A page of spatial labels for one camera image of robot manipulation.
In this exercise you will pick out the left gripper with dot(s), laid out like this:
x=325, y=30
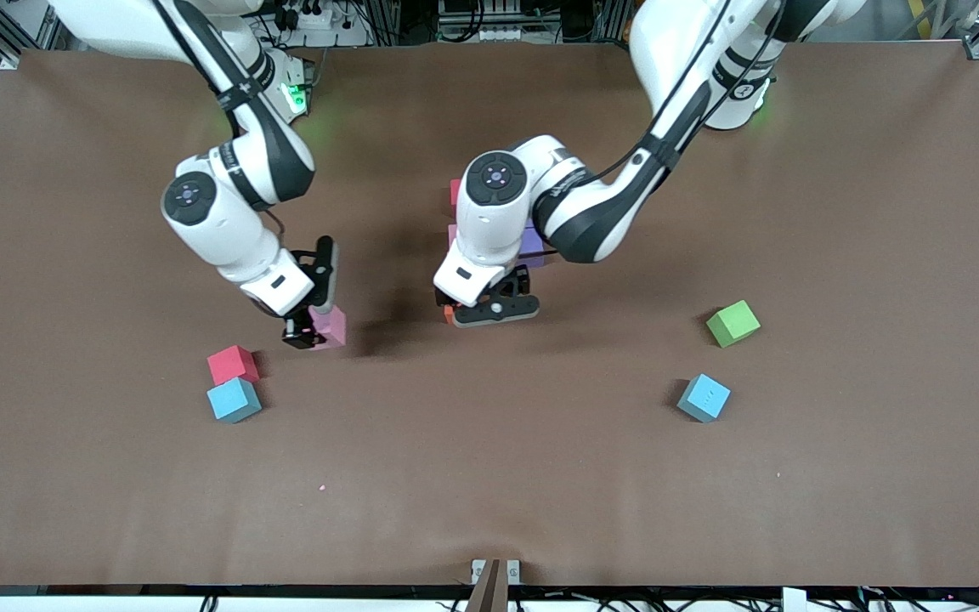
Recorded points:
x=516, y=280

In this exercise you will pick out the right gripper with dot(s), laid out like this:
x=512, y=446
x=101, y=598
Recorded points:
x=302, y=325

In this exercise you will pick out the pink foam cube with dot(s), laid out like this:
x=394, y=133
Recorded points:
x=333, y=328
x=452, y=235

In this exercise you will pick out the purple foam cube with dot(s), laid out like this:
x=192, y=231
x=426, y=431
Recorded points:
x=532, y=246

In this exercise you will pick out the red foam cube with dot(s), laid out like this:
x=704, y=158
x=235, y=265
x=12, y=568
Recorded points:
x=455, y=191
x=233, y=364

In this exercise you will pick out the blue foam cube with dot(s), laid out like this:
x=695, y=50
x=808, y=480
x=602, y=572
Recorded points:
x=704, y=397
x=234, y=399

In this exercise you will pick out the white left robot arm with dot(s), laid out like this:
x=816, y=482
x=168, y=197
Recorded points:
x=489, y=229

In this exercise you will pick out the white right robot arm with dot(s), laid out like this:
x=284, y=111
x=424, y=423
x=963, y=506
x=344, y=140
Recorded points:
x=226, y=242

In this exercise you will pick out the brown table cover sheet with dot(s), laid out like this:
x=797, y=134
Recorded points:
x=489, y=493

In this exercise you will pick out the green foam cube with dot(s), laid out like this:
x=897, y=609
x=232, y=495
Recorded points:
x=732, y=323

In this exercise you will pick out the orange snack bag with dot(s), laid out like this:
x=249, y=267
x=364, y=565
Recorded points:
x=627, y=30

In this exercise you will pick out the white power strip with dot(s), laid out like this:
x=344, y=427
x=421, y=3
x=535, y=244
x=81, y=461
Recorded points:
x=319, y=21

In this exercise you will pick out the small white box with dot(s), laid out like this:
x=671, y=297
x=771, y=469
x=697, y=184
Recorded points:
x=794, y=599

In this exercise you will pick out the metal table edge bracket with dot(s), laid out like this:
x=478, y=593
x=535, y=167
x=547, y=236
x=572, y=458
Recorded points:
x=495, y=578

